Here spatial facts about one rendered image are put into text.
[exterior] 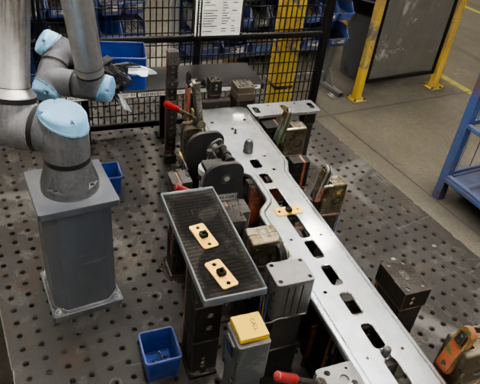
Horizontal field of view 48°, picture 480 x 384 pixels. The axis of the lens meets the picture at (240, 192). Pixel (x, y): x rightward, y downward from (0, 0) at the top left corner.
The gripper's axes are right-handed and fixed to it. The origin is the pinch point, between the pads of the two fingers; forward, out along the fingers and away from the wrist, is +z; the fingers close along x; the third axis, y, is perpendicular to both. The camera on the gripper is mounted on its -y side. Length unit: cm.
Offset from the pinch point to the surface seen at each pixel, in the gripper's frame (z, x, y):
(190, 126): 20.9, -2.7, 0.8
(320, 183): 46, 13, 41
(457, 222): 235, 11, -31
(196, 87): 13.3, 10.3, 1.8
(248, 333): 0, -3, 97
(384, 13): 219, 90, -195
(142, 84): 12.7, -7.7, -33.4
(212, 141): 13.1, 5.2, 29.0
